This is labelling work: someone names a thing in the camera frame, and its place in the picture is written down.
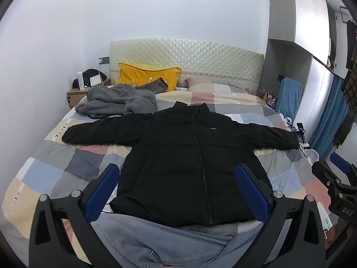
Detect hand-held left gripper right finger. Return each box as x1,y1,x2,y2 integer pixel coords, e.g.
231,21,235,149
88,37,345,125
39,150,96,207
235,163,327,268

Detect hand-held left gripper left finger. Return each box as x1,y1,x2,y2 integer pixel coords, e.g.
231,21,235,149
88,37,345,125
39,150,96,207
28,163,131,268

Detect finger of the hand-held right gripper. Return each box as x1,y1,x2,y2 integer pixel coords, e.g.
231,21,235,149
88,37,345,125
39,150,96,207
311,160,339,194
330,152,357,175

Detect black puffer jacket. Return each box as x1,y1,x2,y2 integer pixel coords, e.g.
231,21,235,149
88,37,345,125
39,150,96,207
61,102,300,228

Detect hanging dark clothes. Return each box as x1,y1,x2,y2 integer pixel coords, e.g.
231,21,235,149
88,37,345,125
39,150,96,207
342,19,357,147

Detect white bag green print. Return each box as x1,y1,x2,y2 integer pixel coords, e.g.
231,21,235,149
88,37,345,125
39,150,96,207
319,204,336,242

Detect patchwork quilt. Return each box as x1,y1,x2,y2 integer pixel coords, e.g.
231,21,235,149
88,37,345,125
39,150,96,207
1,85,335,257

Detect blue curtain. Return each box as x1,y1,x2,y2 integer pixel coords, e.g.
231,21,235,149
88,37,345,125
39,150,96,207
309,75,352,161

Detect blue towel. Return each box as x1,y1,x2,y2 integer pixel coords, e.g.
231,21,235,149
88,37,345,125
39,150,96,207
275,77,302,122

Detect person's blue jeans legs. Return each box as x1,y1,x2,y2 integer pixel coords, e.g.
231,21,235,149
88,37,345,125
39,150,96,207
91,215,268,268

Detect grey fleece garment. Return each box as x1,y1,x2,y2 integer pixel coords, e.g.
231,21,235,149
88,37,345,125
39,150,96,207
75,77,169,118

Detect row of small bottles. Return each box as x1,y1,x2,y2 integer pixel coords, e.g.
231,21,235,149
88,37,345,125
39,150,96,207
261,89,279,104

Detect wooden nightstand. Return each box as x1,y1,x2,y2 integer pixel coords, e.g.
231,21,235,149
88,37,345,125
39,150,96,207
66,85,112,108

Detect black bag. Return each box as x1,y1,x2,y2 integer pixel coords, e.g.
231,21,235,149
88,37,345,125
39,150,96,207
73,69,108,89

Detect pink pillow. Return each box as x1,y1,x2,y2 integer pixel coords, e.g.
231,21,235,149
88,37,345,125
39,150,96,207
185,77,215,91

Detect yellow pillow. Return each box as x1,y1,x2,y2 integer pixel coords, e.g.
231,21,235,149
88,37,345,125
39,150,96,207
114,62,182,92

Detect white wardrobe cabinet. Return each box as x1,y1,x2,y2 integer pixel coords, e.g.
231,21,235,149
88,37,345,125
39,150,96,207
264,0,338,146

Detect cream quilted headboard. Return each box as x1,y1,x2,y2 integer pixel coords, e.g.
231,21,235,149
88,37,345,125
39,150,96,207
109,38,265,95

